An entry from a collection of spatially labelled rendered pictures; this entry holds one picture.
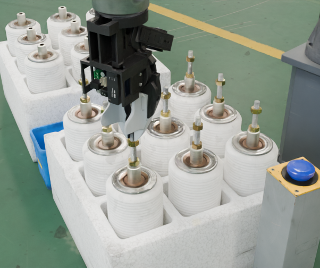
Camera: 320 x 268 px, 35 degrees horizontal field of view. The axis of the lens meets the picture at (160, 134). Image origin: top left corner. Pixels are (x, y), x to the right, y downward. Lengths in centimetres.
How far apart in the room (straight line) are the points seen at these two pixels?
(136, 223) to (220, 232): 16
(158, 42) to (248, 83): 97
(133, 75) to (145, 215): 26
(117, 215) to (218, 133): 27
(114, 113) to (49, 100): 51
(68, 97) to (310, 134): 58
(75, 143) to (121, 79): 38
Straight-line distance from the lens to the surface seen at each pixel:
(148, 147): 96
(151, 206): 84
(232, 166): 94
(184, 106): 108
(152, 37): 73
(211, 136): 100
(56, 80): 128
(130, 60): 69
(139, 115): 75
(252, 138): 93
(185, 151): 91
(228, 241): 95
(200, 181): 86
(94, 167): 92
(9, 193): 126
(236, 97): 161
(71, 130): 101
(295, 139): 126
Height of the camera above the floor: 78
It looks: 33 degrees down
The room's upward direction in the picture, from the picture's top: straight up
